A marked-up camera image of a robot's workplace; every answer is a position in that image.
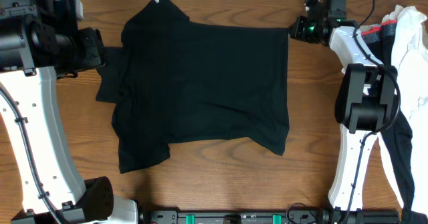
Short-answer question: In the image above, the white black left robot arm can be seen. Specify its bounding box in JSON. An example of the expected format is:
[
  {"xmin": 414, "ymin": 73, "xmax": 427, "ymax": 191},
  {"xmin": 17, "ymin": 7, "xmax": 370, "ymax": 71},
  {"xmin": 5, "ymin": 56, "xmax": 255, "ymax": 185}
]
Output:
[{"xmin": 1, "ymin": 0, "xmax": 138, "ymax": 223}]

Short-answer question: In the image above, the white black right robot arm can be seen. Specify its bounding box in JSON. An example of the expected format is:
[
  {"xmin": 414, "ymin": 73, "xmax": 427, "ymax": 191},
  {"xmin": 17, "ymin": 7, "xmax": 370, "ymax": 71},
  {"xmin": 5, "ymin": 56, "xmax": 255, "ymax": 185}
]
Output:
[{"xmin": 290, "ymin": 15, "xmax": 398, "ymax": 215}]

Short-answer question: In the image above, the black t-shirt white logo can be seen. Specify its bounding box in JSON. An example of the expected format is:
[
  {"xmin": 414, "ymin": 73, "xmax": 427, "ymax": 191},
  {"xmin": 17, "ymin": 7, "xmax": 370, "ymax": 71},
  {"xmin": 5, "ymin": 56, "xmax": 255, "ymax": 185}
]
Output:
[{"xmin": 96, "ymin": 0, "xmax": 290, "ymax": 173}]

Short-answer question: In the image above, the white crumpled garment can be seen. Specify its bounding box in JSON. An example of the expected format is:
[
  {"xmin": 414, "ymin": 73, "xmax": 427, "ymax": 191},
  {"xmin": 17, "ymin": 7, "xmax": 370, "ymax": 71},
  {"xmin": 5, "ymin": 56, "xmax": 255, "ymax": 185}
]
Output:
[{"xmin": 382, "ymin": 5, "xmax": 427, "ymax": 215}]

